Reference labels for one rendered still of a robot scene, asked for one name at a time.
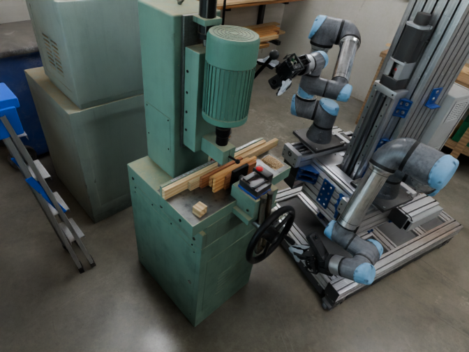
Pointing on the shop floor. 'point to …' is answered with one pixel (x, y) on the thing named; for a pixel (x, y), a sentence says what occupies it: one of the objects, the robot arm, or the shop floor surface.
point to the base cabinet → (190, 260)
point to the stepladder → (38, 177)
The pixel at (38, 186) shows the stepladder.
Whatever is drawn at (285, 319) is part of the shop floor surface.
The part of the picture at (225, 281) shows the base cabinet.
